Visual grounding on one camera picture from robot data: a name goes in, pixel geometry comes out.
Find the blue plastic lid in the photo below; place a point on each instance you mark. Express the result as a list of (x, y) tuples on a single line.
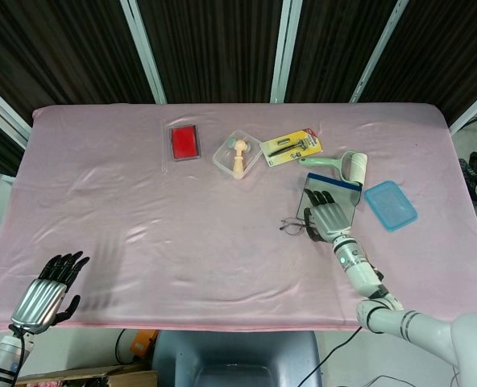
[(391, 205)]

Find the dark blue rectangular box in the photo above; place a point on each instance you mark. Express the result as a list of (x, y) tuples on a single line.
[(349, 197)]

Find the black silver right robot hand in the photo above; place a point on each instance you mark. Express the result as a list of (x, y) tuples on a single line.
[(331, 219)]

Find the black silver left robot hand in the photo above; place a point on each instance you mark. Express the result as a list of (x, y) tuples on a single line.
[(41, 302)]

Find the red ink pad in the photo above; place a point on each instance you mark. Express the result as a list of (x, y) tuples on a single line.
[(185, 142)]

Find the clear ink pad lid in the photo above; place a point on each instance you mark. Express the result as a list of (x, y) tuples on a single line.
[(164, 149)]

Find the eyeglasses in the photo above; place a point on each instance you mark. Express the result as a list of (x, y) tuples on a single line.
[(291, 226)]

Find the cardboard box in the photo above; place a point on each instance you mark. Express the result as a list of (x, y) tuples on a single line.
[(81, 377)]

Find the razor in yellow package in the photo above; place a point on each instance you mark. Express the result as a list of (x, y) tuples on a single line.
[(291, 147)]

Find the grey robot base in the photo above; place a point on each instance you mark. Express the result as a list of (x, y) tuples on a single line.
[(234, 354)]

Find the clear plastic container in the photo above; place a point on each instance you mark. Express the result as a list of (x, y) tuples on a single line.
[(222, 159)]

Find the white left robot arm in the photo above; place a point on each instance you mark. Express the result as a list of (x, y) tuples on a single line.
[(2, 359)]

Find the orange device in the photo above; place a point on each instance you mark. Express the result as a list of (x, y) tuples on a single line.
[(143, 344)]

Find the pink tablecloth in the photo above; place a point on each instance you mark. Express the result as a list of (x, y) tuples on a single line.
[(142, 242)]

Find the green lint roller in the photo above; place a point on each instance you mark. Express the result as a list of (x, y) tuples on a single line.
[(357, 167)]

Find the white frame post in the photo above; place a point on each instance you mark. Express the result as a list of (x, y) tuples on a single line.
[(474, 106), (143, 48), (285, 48), (1, 109), (379, 48)]

